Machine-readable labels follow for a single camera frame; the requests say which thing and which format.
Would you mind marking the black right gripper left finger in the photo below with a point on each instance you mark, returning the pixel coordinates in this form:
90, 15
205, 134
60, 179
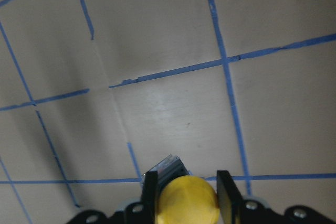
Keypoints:
149, 196

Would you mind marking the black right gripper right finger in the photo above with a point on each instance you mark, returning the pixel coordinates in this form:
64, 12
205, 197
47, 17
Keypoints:
229, 197

